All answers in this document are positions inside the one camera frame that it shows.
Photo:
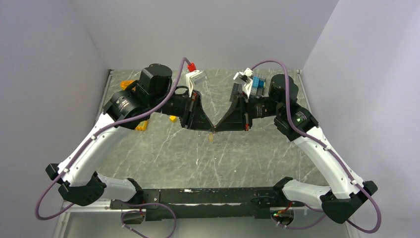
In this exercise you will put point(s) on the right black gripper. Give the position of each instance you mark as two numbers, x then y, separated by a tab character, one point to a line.
238	116

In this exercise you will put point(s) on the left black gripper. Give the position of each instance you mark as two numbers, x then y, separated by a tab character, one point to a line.
194	117

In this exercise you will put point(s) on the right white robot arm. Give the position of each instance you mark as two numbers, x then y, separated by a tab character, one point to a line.
345	191

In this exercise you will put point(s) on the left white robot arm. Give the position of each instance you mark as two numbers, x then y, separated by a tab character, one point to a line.
154	91

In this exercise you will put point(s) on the grey and blue lego stack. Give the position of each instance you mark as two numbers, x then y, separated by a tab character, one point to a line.
257	89

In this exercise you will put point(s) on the yellow window toy block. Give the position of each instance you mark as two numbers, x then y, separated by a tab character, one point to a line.
142	126

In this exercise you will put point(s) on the orange triangle toy block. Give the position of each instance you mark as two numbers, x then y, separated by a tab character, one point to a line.
126	83

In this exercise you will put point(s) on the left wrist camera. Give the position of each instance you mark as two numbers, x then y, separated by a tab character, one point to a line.
194	77

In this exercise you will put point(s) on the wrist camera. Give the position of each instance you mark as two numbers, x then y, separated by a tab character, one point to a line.
245	79
194	77

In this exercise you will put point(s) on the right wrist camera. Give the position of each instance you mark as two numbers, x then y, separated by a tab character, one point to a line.
245	79

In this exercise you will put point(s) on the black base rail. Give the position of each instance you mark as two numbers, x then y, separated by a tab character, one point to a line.
183	203

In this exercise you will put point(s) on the aluminium frame rail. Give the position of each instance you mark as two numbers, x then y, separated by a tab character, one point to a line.
99	206

